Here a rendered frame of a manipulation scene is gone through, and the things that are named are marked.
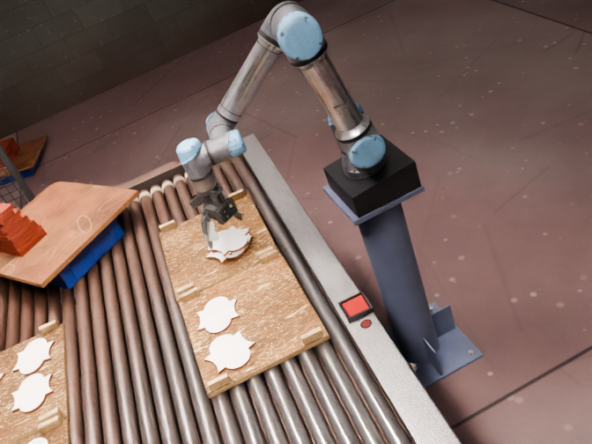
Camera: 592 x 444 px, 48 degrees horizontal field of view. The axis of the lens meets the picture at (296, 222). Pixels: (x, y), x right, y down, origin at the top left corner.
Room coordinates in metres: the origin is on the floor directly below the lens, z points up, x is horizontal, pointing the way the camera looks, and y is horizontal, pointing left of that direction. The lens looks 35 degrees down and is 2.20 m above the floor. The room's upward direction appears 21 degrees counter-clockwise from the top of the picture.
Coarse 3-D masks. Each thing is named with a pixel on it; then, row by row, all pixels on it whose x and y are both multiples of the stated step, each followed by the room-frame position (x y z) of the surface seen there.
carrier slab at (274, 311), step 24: (264, 264) 1.64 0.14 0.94; (216, 288) 1.62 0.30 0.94; (240, 288) 1.57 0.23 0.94; (264, 288) 1.53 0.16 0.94; (288, 288) 1.49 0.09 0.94; (192, 312) 1.55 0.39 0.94; (240, 312) 1.47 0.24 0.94; (264, 312) 1.44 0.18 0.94; (288, 312) 1.40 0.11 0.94; (312, 312) 1.36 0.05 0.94; (192, 336) 1.45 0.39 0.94; (216, 336) 1.42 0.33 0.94; (264, 336) 1.34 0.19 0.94; (288, 336) 1.31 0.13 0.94; (264, 360) 1.26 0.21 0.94
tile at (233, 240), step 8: (224, 232) 1.84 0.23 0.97; (232, 232) 1.82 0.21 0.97; (240, 232) 1.81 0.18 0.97; (248, 232) 1.80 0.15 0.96; (216, 240) 1.81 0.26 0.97; (224, 240) 1.79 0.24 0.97; (232, 240) 1.78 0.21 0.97; (240, 240) 1.76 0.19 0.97; (216, 248) 1.77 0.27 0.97; (224, 248) 1.75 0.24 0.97; (232, 248) 1.74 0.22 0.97; (240, 248) 1.73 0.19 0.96
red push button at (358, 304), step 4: (360, 296) 1.36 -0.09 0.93; (352, 300) 1.35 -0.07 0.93; (356, 300) 1.35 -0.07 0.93; (360, 300) 1.34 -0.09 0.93; (364, 300) 1.34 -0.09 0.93; (344, 304) 1.35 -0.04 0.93; (348, 304) 1.35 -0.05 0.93; (352, 304) 1.34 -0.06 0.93; (356, 304) 1.34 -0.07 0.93; (360, 304) 1.33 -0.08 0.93; (364, 304) 1.32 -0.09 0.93; (344, 308) 1.34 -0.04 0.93; (348, 308) 1.33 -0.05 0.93; (352, 308) 1.32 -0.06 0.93; (356, 308) 1.32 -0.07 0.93; (360, 308) 1.31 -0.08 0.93; (364, 308) 1.31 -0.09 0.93; (348, 312) 1.32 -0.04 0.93; (352, 312) 1.31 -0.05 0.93; (356, 312) 1.31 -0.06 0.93
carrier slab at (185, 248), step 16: (240, 208) 1.99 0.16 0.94; (192, 224) 2.01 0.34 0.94; (240, 224) 1.90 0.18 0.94; (256, 224) 1.87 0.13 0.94; (176, 240) 1.95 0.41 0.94; (192, 240) 1.91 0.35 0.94; (256, 240) 1.77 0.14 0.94; (272, 240) 1.74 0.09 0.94; (176, 256) 1.86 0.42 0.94; (192, 256) 1.82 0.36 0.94; (240, 256) 1.73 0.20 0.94; (176, 272) 1.77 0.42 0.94; (192, 272) 1.74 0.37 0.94; (208, 272) 1.71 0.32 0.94; (224, 272) 1.68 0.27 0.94; (176, 288) 1.69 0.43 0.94
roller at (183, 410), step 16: (144, 240) 2.06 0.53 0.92; (144, 256) 1.95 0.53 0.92; (144, 272) 1.87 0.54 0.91; (160, 288) 1.77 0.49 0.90; (160, 304) 1.67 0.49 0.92; (160, 320) 1.59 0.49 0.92; (160, 336) 1.53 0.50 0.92; (176, 352) 1.45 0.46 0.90; (176, 368) 1.37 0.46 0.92; (176, 384) 1.31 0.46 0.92; (176, 400) 1.26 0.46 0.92; (192, 416) 1.20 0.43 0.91; (192, 432) 1.14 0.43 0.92
